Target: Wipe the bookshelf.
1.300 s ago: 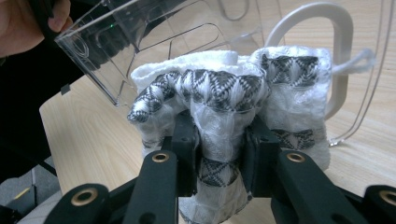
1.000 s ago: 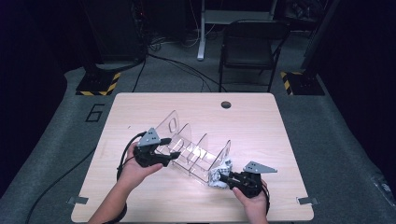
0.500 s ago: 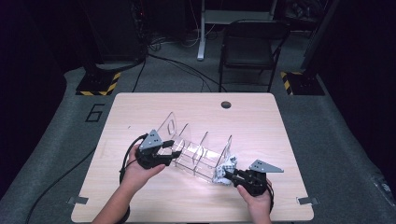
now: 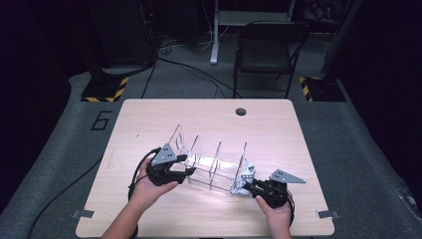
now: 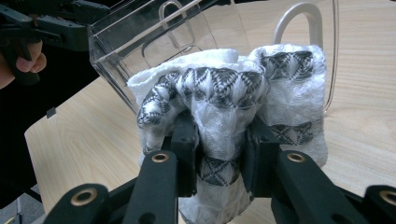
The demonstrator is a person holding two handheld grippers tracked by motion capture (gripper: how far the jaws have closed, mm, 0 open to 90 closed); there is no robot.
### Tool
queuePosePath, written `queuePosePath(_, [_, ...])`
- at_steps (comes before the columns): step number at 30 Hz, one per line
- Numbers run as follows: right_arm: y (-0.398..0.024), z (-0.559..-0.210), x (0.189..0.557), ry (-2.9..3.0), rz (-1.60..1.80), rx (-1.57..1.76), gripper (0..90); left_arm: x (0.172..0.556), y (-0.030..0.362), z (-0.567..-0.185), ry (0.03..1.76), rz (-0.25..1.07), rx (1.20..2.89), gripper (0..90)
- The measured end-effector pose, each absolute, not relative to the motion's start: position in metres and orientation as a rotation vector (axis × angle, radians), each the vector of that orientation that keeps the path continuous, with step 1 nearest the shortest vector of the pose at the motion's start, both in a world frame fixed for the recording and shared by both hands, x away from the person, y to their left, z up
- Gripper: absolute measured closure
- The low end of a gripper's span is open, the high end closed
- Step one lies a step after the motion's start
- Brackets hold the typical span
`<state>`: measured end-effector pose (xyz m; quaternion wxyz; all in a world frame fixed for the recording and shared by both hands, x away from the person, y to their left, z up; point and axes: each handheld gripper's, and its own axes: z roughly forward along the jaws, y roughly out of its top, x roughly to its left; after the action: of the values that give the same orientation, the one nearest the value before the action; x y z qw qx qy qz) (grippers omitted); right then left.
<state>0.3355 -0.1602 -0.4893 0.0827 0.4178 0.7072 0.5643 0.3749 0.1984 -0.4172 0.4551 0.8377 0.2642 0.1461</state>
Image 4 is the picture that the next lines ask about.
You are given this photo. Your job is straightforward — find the hand-held gripper cable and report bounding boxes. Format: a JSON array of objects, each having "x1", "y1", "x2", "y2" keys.
[
  {"x1": 126, "y1": 146, "x2": 162, "y2": 239},
  {"x1": 286, "y1": 193, "x2": 297, "y2": 227}
]

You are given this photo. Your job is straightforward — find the person's right hand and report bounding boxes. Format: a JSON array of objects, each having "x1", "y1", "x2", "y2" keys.
[{"x1": 254, "y1": 192, "x2": 296, "y2": 224}]

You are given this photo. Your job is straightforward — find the white floor cables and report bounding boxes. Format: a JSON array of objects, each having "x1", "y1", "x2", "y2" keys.
[{"x1": 193, "y1": 0, "x2": 233, "y2": 53}]

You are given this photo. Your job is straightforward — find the white black patterned cloth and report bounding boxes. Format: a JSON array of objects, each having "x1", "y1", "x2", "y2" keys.
[{"x1": 229, "y1": 162, "x2": 257, "y2": 197}]

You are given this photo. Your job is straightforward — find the left hand-held gripper cable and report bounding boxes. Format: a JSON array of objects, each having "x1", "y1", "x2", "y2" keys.
[{"x1": 126, "y1": 146, "x2": 162, "y2": 239}]

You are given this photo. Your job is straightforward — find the white metal desk frame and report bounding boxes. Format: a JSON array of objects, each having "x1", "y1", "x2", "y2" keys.
[{"x1": 209, "y1": 0, "x2": 297, "y2": 66}]

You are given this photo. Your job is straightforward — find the clear acrylic organizer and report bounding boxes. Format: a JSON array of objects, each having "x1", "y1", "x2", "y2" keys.
[{"x1": 167, "y1": 123, "x2": 250, "y2": 197}]

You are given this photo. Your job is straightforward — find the black floor cable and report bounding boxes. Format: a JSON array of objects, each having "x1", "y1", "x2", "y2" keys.
[
  {"x1": 27, "y1": 158, "x2": 104, "y2": 239},
  {"x1": 140, "y1": 59, "x2": 157, "y2": 100},
  {"x1": 157, "y1": 57, "x2": 243, "y2": 100}
]

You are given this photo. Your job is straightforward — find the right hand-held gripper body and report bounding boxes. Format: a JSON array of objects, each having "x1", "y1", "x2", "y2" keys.
[{"x1": 254, "y1": 168, "x2": 308, "y2": 210}]

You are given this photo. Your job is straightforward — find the black equipment cabinet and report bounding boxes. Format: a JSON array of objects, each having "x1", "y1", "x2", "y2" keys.
[{"x1": 88, "y1": 0, "x2": 157, "y2": 68}]

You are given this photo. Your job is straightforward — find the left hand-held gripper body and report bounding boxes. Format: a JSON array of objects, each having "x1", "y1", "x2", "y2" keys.
[{"x1": 145, "y1": 142, "x2": 187, "y2": 187}]

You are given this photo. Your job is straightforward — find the black folding chair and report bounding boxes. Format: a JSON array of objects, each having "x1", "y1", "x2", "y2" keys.
[{"x1": 233, "y1": 20, "x2": 311, "y2": 100}]

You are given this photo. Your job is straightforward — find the right hand-held gripper cable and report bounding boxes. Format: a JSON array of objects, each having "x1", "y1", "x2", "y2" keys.
[{"x1": 286, "y1": 193, "x2": 297, "y2": 227}]

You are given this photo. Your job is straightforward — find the black stand yellow striped base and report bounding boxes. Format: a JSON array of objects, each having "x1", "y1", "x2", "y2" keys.
[
  {"x1": 80, "y1": 0, "x2": 129, "y2": 104},
  {"x1": 298, "y1": 0, "x2": 364, "y2": 103}
]

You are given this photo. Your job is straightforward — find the grey tape strip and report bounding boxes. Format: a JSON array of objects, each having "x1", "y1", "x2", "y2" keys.
[
  {"x1": 71, "y1": 208, "x2": 96, "y2": 219},
  {"x1": 316, "y1": 209, "x2": 341, "y2": 220}
]

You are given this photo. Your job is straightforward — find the person's left hand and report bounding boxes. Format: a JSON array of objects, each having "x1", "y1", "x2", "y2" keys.
[{"x1": 128, "y1": 164, "x2": 180, "y2": 213}]

